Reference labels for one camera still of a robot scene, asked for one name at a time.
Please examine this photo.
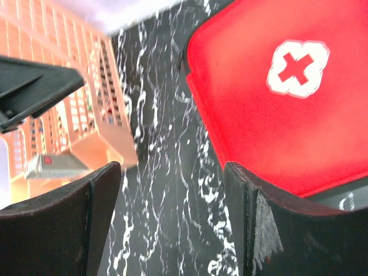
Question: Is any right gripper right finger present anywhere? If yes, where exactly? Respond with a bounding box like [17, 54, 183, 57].
[224, 162, 367, 275]

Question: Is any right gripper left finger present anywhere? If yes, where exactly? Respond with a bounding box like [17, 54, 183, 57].
[1, 162, 121, 275]

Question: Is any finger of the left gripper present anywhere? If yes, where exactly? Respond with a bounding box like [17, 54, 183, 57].
[1, 55, 85, 133]

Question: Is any red black medicine case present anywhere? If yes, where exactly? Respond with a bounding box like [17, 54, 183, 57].
[183, 1, 367, 211]

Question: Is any orange plastic file organizer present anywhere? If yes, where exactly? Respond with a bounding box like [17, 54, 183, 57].
[1, 1, 138, 203]

